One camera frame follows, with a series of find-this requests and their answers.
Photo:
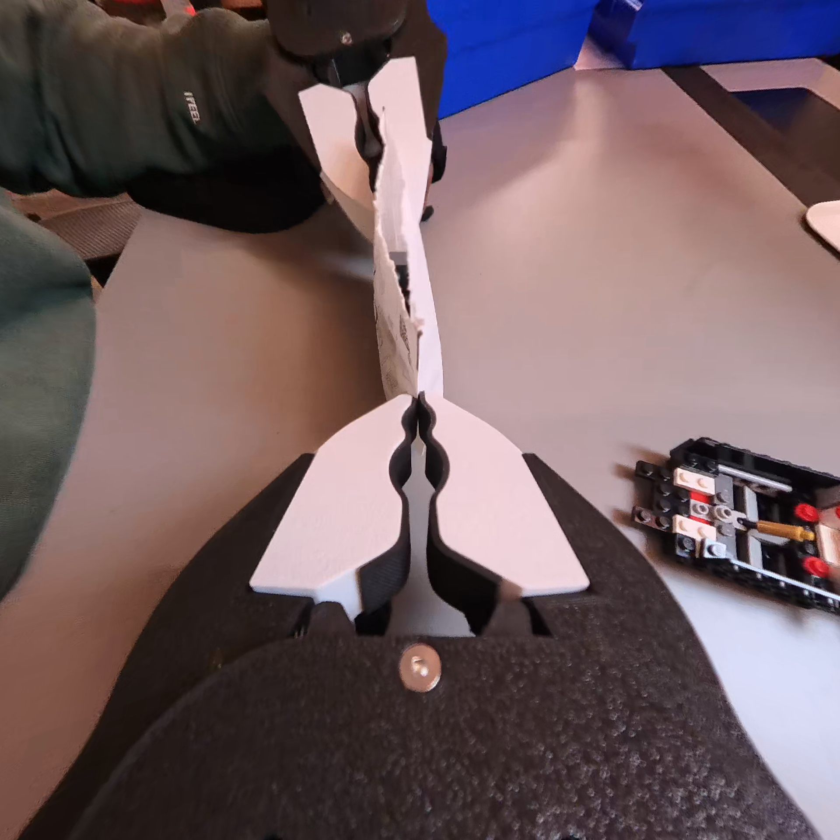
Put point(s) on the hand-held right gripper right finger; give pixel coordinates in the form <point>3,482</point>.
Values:
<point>512,525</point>

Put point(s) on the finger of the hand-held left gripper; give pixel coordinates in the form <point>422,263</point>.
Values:
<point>335,151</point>
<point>407,131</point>

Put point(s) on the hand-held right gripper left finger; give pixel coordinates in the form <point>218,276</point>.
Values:
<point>328,525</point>

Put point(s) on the blue plastic bin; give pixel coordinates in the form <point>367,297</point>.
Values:
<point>512,53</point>
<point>722,33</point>

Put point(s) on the single printed paper bag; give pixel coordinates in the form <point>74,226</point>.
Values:
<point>407,302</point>

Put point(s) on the partly built lego car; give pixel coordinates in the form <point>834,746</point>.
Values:
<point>748,525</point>

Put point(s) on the person's left forearm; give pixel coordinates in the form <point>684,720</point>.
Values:
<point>158,105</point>

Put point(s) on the person's green sweatshirt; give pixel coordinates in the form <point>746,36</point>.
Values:
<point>40,394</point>

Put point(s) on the white book stand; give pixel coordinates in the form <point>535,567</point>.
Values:
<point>827,226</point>

